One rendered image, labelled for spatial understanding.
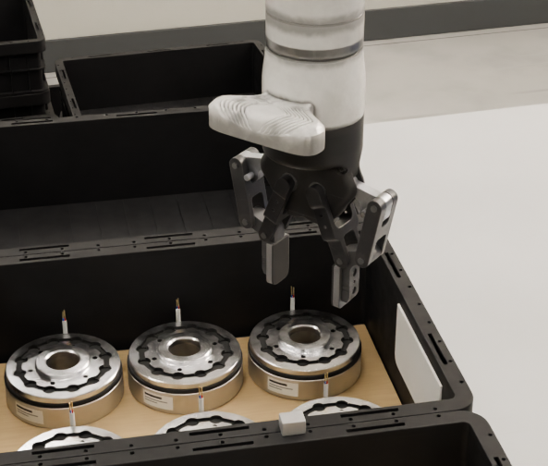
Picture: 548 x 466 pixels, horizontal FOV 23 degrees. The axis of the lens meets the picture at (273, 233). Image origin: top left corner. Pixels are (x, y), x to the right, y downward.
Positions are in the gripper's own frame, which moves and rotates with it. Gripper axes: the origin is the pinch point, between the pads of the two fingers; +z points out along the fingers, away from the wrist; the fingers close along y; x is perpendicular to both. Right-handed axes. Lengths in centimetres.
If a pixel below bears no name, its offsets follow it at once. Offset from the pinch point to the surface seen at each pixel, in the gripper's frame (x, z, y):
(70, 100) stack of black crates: -84, 41, 104
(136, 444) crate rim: 17.1, 7.3, 3.8
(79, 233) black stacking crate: -17.6, 17.5, 41.0
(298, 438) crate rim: 9.9, 7.2, -5.6
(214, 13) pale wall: -235, 87, 185
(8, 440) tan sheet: 13.3, 17.3, 21.6
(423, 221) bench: -62, 30, 22
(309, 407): -1.5, 14.0, 0.7
